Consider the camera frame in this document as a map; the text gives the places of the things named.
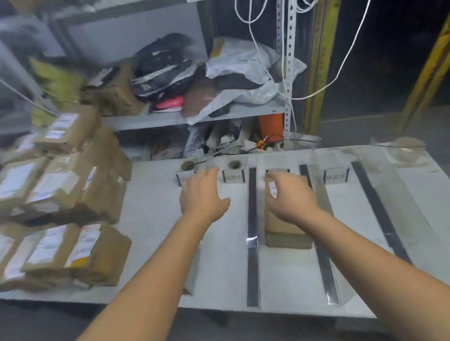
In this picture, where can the person's right hand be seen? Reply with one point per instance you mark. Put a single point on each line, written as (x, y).
(294, 203)

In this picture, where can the person's left hand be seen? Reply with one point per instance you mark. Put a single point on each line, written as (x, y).
(204, 198)

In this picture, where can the brown parcel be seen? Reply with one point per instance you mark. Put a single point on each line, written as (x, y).
(197, 99)
(284, 238)

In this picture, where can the pile of brown parcels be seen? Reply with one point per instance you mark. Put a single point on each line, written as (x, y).
(50, 186)

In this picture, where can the person's left forearm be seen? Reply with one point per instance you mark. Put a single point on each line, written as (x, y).
(135, 306)

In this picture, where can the person's right forearm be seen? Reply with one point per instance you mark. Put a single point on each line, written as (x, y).
(379, 264)

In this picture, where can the colourful printed paper box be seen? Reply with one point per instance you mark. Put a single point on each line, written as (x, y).
(166, 150)

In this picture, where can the white power strip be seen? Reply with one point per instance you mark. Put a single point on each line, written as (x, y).
(274, 144)

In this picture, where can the white plastic basket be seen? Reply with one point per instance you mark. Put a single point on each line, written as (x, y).
(225, 138)

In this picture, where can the orange box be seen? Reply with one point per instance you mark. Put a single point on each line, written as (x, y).
(271, 125)

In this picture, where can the grey metal shelf rack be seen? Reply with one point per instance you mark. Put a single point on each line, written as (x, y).
(143, 120)

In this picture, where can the brown parcel in clear wrap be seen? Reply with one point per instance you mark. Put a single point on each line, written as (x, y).
(197, 99)

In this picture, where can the pink plastic packet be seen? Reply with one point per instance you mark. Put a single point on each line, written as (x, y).
(170, 103)

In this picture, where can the white gridded plastic bag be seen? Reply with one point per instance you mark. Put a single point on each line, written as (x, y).
(257, 93)

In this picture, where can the black fabric bundle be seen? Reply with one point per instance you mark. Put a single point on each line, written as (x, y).
(239, 82)

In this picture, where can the grey and black mailer bag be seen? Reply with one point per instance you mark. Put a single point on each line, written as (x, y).
(159, 81)

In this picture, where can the clear tape roll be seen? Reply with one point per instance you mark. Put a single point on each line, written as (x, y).
(406, 145)

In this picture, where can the crumpled cardboard box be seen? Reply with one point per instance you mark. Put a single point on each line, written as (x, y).
(117, 95)

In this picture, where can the white mailer bag yellow patch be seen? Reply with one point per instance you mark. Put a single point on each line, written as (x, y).
(237, 60)

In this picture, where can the black fluffy plastic bag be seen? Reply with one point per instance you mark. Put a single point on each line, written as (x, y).
(164, 46)

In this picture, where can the yellow plastic bag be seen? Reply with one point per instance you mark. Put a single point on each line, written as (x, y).
(59, 81)

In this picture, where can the yellow and black post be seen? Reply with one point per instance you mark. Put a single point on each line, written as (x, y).
(434, 66)

